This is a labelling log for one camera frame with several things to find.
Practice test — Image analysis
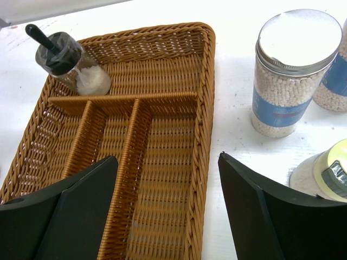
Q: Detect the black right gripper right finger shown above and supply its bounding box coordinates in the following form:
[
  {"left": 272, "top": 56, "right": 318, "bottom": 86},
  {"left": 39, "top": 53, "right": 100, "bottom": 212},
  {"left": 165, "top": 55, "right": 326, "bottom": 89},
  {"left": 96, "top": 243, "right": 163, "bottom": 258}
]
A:
[{"left": 218, "top": 153, "right": 346, "bottom": 259}]

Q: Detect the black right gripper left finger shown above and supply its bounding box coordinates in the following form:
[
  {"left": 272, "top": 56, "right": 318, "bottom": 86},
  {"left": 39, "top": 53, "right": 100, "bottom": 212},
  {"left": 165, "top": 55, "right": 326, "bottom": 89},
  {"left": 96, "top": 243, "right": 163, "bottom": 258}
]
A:
[{"left": 1, "top": 156, "right": 118, "bottom": 259}]

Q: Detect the black-lid jar white powder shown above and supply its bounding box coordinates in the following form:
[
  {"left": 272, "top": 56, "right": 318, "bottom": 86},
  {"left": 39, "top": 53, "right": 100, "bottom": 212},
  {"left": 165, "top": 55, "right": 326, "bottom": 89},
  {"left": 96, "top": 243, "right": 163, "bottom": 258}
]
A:
[{"left": 25, "top": 24, "right": 111, "bottom": 95}]

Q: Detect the silver-lid jar blue label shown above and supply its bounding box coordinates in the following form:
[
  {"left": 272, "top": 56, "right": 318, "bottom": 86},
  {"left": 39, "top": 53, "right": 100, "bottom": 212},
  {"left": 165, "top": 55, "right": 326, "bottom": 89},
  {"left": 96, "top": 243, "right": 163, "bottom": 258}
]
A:
[{"left": 251, "top": 9, "right": 342, "bottom": 138}]

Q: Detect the yellow-lid white jar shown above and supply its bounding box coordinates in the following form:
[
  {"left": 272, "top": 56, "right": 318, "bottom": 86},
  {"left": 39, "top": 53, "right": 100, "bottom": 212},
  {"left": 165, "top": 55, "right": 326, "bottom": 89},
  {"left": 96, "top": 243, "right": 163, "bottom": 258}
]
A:
[{"left": 288, "top": 139, "right": 346, "bottom": 203}]

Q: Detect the brown wicker tray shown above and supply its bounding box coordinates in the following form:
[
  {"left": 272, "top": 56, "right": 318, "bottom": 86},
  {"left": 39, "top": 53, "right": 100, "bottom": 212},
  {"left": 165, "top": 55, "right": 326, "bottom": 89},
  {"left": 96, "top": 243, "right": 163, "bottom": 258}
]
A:
[{"left": 1, "top": 22, "right": 215, "bottom": 259}]

